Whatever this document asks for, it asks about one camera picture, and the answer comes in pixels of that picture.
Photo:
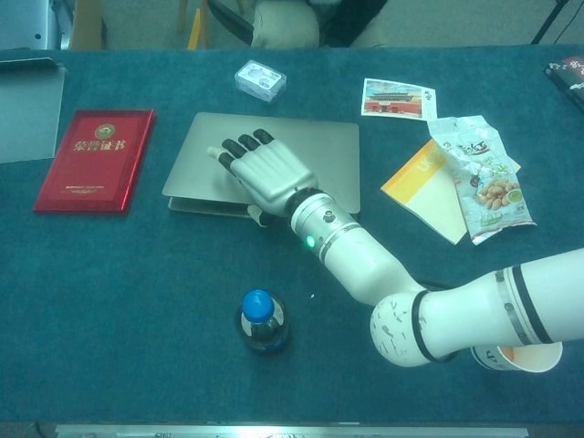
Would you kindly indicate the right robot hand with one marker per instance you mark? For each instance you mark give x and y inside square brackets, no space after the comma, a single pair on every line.
[269,173]

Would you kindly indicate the silver laptop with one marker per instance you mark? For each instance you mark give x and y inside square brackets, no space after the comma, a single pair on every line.
[319,150]

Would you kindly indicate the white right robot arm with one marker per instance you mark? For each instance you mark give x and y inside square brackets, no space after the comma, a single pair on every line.
[365,255]

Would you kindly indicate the red certificate book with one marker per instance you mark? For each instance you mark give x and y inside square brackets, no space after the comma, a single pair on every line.
[86,173]

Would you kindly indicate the clear plastic card box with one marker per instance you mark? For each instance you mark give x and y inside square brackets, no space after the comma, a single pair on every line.
[260,81]

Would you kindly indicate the blue-capped plastic bottle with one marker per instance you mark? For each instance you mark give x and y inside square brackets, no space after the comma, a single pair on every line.
[257,308]

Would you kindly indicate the red palace postcard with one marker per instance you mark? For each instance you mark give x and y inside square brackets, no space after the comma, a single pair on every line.
[392,98]

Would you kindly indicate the chair with white cushion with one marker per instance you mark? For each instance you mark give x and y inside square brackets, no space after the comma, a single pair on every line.
[287,25]

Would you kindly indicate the yellow board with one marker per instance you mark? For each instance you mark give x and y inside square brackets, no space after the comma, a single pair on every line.
[197,32]

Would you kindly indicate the yellow and white notepad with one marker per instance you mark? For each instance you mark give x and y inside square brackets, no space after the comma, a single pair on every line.
[429,196]

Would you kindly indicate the black garment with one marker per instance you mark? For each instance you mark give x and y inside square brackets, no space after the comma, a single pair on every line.
[351,20]

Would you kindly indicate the teal table cloth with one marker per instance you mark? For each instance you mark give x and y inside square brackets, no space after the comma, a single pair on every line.
[137,296]

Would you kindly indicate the white peanut snack bag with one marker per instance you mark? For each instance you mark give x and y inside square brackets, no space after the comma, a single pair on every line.
[493,196]

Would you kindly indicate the wooden furniture leg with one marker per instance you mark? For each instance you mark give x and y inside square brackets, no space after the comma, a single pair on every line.
[86,23]

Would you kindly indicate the grey metal tray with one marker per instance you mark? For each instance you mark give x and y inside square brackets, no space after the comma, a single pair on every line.
[27,118]

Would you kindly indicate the silver metal cabinet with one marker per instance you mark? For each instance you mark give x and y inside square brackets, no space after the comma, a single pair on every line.
[27,23]

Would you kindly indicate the white paper cup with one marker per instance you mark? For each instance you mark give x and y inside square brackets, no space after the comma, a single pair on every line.
[524,360]

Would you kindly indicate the black printed package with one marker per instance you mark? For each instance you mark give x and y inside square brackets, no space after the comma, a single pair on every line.
[570,73]

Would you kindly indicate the black tripod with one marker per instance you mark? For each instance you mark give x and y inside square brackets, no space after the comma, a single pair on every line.
[549,23]

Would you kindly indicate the aluminium rail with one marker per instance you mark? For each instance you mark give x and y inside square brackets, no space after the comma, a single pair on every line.
[274,431]

